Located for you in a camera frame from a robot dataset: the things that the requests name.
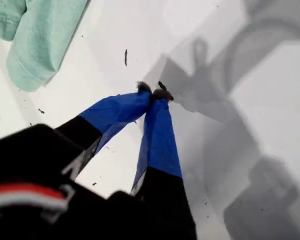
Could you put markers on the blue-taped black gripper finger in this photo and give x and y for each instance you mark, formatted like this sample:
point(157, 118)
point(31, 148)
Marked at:
point(115, 112)
point(160, 150)

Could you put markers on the pale green t-shirt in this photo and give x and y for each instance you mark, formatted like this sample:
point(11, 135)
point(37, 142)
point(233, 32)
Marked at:
point(35, 37)

